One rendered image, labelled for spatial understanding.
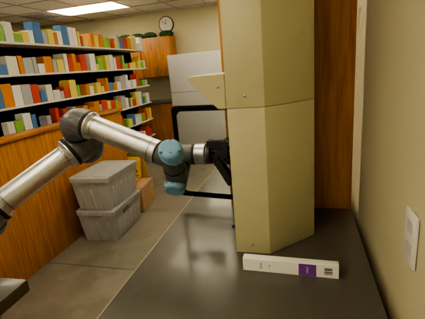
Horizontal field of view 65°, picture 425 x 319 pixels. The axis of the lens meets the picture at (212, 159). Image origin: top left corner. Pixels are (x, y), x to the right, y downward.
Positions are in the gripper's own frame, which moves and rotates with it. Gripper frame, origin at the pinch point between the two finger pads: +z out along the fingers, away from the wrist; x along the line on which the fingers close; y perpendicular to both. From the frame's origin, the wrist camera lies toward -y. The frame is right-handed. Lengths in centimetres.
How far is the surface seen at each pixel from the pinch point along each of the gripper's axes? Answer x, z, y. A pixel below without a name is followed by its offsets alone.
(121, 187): 164, -158, -73
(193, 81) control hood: -14.5, -18.4, 28.1
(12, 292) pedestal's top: -44, -71, -28
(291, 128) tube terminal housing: -7.5, 9.2, 11.7
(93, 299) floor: 64, -133, -122
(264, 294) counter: -34.5, 2.1, -27.6
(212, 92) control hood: -14.5, -12.7, 24.6
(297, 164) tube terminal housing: -5.8, 10.9, -0.3
